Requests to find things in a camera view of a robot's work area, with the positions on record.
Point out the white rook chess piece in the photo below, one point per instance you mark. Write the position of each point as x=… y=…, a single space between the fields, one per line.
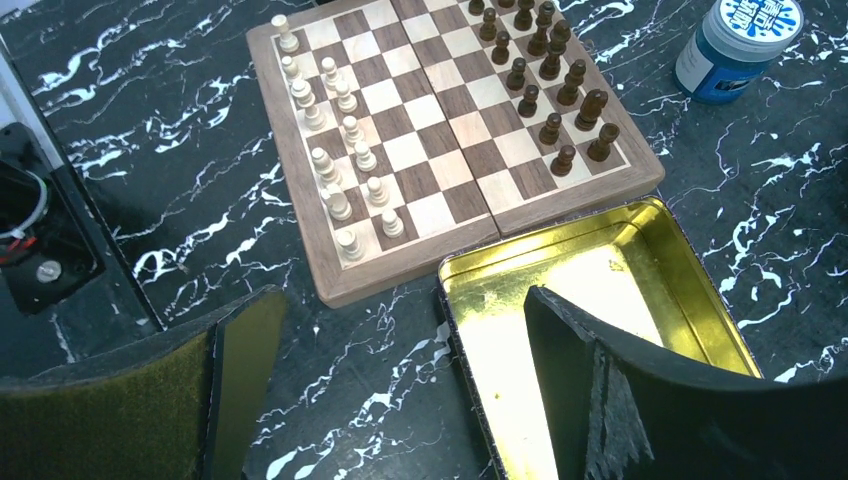
x=286 y=40

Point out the white queen chess piece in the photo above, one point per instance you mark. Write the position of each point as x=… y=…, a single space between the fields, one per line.
x=304 y=97

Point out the row of dark chess pieces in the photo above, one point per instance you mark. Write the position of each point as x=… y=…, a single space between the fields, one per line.
x=525 y=110

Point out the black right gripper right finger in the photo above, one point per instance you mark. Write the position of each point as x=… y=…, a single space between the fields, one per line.
x=620 y=407

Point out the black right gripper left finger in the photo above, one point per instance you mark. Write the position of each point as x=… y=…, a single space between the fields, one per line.
x=181 y=404

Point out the wooden chess board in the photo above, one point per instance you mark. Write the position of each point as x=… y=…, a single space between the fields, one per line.
x=389 y=53

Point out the empty gold square tin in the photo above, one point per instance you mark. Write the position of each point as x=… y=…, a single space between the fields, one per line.
x=631 y=266

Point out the small blue white jar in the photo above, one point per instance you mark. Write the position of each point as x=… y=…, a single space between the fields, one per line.
x=734 y=44

